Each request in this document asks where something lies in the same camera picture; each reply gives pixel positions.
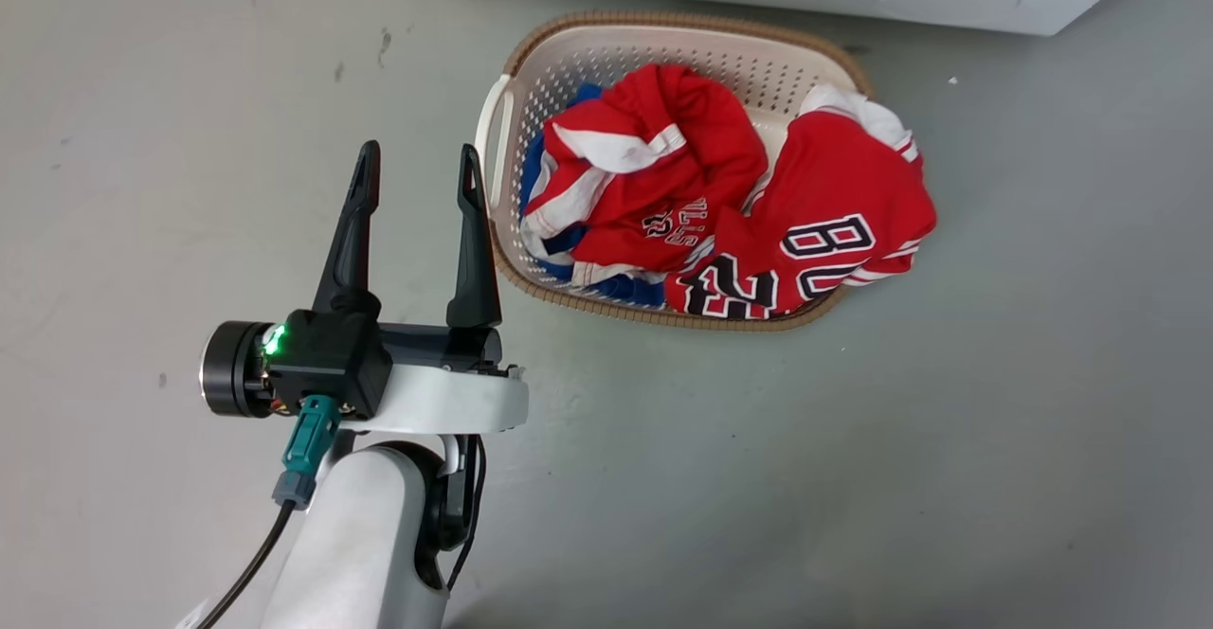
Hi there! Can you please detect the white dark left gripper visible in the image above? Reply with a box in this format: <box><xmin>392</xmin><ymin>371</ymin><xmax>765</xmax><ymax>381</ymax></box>
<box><xmin>312</xmin><ymin>140</ymin><xmax>530</xmax><ymax>437</ymax></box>

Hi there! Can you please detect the blue white garment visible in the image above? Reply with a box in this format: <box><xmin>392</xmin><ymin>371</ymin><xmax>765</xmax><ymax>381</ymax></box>
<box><xmin>519</xmin><ymin>82</ymin><xmax>666</xmax><ymax>308</ymax></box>

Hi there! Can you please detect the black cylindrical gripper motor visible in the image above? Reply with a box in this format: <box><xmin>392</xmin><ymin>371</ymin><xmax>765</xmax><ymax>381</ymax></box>
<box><xmin>198</xmin><ymin>320</ymin><xmax>278</xmax><ymax>420</ymax></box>

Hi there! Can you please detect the beige plastic laundry basket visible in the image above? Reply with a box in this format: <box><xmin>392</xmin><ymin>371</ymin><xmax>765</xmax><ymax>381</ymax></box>
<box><xmin>474</xmin><ymin>10</ymin><xmax>878</xmax><ymax>332</ymax></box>

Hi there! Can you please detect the red white crumpled jersey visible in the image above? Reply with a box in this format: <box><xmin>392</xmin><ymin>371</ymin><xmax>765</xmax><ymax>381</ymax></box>
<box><xmin>519</xmin><ymin>63</ymin><xmax>770</xmax><ymax>289</ymax></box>

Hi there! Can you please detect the red jersey with black numbers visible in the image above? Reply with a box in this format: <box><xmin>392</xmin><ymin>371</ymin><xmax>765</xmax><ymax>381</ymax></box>
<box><xmin>663</xmin><ymin>84</ymin><xmax>939</xmax><ymax>319</ymax></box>

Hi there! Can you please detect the black cable with teal connector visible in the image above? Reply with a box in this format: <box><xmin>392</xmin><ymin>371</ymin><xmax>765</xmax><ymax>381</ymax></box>
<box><xmin>193</xmin><ymin>394</ymin><xmax>343</xmax><ymax>629</ymax></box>

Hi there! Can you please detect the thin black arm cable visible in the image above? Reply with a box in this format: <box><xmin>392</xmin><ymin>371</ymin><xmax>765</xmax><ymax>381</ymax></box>
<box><xmin>444</xmin><ymin>434</ymin><xmax>488</xmax><ymax>594</ymax></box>

